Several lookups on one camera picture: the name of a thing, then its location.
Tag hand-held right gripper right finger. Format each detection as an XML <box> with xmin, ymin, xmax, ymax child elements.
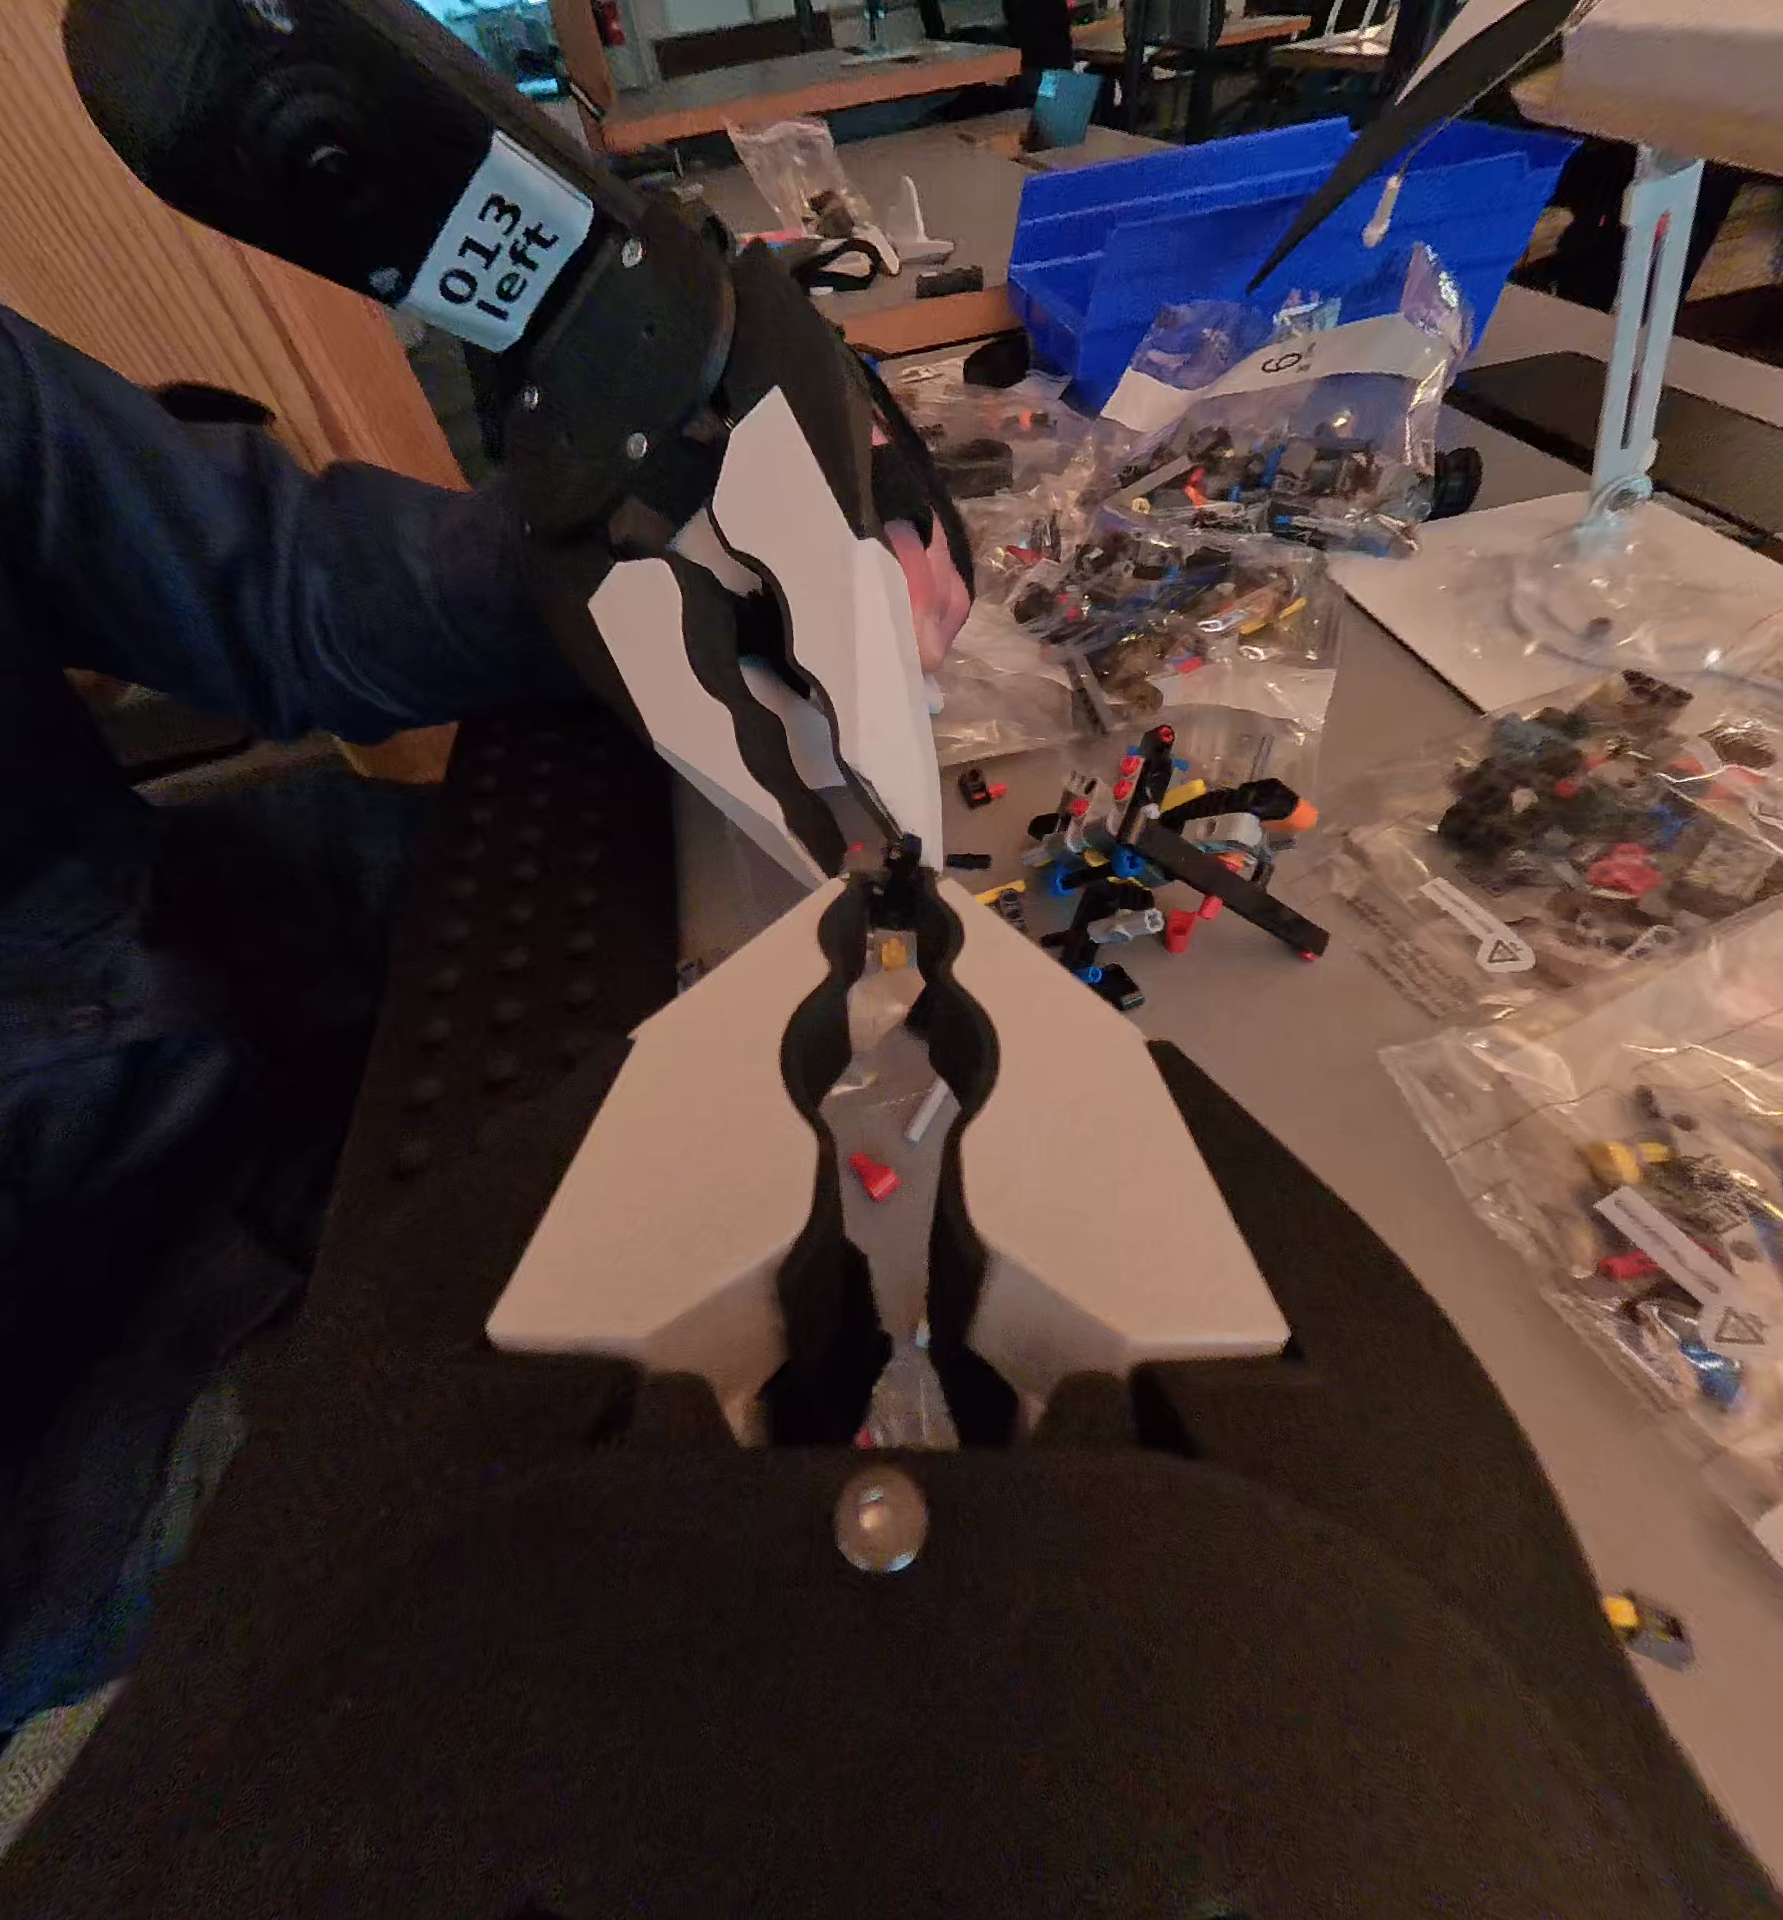
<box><xmin>909</xmin><ymin>872</ymin><xmax>1297</xmax><ymax>1448</ymax></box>

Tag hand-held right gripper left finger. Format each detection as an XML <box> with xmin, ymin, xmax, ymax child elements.
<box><xmin>485</xmin><ymin>872</ymin><xmax>892</xmax><ymax>1448</ymax></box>

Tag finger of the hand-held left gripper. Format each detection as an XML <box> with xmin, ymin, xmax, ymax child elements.
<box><xmin>588</xmin><ymin>553</ymin><xmax>851</xmax><ymax>890</ymax></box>
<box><xmin>678</xmin><ymin>388</ymin><xmax>946</xmax><ymax>858</ymax></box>

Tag grey lego block yellow pin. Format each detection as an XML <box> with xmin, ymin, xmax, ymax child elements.
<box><xmin>831</xmin><ymin>836</ymin><xmax>934</xmax><ymax>973</ymax></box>

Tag black orange lego assembly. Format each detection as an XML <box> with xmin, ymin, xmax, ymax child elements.
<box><xmin>1021</xmin><ymin>726</ymin><xmax>1328</xmax><ymax>1010</ymax></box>

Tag full clear lego parts bag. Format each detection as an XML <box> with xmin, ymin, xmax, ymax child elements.
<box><xmin>1090</xmin><ymin>250</ymin><xmax>1480</xmax><ymax>563</ymax></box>

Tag large clear lego parts bag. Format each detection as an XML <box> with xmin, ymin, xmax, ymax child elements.
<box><xmin>1378</xmin><ymin>904</ymin><xmax>1783</xmax><ymax>1502</ymax></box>

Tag yellow grey lego piece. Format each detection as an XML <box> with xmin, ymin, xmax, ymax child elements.
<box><xmin>1601</xmin><ymin>1587</ymin><xmax>1699</xmax><ymax>1673</ymax></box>

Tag person's left hand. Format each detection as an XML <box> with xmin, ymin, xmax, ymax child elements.
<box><xmin>882</xmin><ymin>507</ymin><xmax>980</xmax><ymax>668</ymax></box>

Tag small clear background bag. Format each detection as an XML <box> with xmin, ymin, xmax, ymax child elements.
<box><xmin>723</xmin><ymin>117</ymin><xmax>851</xmax><ymax>241</ymax></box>

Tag black perforated panel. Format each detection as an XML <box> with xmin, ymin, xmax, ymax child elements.
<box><xmin>137</xmin><ymin>702</ymin><xmax>681</xmax><ymax>1656</ymax></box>

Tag small clear packet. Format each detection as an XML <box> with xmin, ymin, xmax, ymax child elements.
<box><xmin>857</xmin><ymin>1325</ymin><xmax>958</xmax><ymax>1448</ymax></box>

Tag white plastic stand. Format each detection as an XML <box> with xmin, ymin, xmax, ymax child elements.
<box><xmin>851</xmin><ymin>175</ymin><xmax>958</xmax><ymax>276</ymax></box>

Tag wooden background desk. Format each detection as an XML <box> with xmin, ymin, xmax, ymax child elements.
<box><xmin>590</xmin><ymin>40</ymin><xmax>1022</xmax><ymax>149</ymax></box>

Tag blue plastic bin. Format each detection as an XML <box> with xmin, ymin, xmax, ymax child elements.
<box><xmin>1007</xmin><ymin>117</ymin><xmax>1586</xmax><ymax>414</ymax></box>

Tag clear bag black orange parts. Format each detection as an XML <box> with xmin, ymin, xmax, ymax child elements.
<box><xmin>1337</xmin><ymin>668</ymin><xmax>1783</xmax><ymax>1021</ymax></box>

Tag person's leg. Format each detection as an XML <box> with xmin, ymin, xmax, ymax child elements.
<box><xmin>0</xmin><ymin>750</ymin><xmax>381</xmax><ymax>1761</ymax></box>

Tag clear bag over white base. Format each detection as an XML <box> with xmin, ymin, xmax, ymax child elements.
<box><xmin>1487</xmin><ymin>507</ymin><xmax>1783</xmax><ymax>697</ymax></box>

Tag white shelf bracket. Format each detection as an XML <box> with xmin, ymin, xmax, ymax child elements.
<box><xmin>1573</xmin><ymin>149</ymin><xmax>1708</xmax><ymax>543</ymax></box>

